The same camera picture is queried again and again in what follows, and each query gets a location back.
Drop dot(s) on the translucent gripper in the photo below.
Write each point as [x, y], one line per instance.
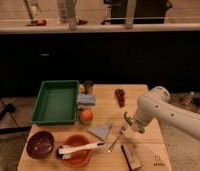
[128, 127]

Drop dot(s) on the green pepper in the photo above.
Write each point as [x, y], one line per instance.
[131, 123]

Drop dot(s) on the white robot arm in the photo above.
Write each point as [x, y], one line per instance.
[155, 104]

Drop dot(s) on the silver fork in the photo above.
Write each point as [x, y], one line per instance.
[120, 133]

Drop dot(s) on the black and wood block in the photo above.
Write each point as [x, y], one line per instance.
[131, 157]

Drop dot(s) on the blue triangular cloth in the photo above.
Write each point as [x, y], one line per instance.
[101, 131]

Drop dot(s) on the red grape bunch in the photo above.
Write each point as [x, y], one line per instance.
[120, 97]

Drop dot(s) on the orange peach fruit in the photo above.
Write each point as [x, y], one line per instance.
[86, 116]

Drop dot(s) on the blue sponge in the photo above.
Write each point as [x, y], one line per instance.
[86, 99]

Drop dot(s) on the orange bowl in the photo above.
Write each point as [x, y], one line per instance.
[79, 158]

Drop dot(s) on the small metal cup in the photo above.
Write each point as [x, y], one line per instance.
[88, 87]

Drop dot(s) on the green plastic tray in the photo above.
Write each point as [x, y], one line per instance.
[56, 103]

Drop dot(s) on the purple bowl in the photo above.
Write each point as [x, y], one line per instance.
[40, 145]

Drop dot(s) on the white handled brush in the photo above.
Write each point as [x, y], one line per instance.
[65, 151]

